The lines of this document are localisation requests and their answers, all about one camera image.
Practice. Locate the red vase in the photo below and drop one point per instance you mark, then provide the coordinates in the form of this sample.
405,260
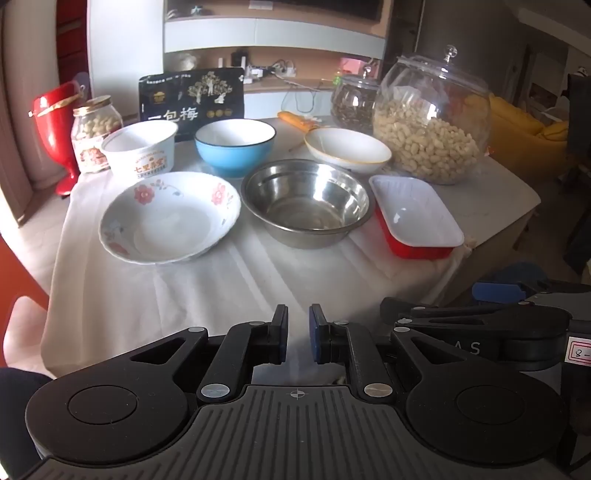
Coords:
51,134

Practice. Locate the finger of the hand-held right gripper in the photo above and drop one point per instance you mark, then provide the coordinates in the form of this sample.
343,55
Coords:
498,293
461,318

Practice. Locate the white and wood TV cabinet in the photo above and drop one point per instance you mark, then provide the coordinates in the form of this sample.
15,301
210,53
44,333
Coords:
277,44

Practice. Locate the red cabinet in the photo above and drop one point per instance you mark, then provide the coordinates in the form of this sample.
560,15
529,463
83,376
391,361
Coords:
71,41

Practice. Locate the white tablecloth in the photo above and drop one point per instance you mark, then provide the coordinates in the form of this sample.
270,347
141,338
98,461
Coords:
231,295

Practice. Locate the white floral deep plate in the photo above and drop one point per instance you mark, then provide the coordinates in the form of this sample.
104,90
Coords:
171,226

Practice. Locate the yellow sofa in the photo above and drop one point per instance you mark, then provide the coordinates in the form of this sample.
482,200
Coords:
517,138

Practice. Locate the beige curtain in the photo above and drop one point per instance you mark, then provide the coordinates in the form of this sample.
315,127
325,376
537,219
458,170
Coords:
23,92

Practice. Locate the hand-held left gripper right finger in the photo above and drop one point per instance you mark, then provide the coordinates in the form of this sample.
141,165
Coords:
316,334

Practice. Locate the large glass jar of peanuts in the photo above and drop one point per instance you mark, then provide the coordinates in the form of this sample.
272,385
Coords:
429,138

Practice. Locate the white printed paper bowl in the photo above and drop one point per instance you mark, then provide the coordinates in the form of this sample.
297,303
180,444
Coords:
138,159

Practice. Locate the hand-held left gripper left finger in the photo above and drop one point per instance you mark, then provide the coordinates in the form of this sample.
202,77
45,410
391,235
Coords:
281,337

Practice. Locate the stainless steel bowl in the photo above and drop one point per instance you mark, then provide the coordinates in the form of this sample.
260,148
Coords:
304,203

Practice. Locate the small green bottle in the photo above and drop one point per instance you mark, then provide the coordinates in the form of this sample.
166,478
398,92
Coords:
338,77

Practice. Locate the orange packet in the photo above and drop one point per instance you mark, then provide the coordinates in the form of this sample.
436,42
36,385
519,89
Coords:
293,119

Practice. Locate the glass jar of dark seeds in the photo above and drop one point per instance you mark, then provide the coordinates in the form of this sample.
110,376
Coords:
353,106

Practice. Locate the white power strip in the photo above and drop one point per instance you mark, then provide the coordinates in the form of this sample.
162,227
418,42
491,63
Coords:
282,70

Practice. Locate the pink box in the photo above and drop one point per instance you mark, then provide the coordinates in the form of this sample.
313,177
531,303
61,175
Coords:
356,64

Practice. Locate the person's dark clothing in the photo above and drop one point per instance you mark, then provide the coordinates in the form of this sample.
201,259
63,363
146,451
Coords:
21,415

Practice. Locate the white paper napkin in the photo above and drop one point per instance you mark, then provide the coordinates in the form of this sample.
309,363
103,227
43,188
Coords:
315,121

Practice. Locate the white table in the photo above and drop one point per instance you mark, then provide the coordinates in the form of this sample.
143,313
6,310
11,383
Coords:
503,221

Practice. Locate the plastic jar of nuts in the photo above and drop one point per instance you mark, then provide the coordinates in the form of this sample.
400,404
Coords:
92,131

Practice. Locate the wooden stick with red tip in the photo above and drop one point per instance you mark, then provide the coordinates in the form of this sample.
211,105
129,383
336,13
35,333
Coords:
295,146

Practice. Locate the red and white rectangular tray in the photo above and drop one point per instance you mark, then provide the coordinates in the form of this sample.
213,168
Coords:
411,212

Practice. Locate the blue ceramic bowl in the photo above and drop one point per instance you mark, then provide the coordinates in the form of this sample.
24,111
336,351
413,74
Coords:
231,157

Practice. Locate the white yellow-rimmed shallow bowl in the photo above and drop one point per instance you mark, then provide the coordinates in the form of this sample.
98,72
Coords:
346,147

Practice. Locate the black snack bag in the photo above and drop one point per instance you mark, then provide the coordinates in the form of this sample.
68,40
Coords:
194,101

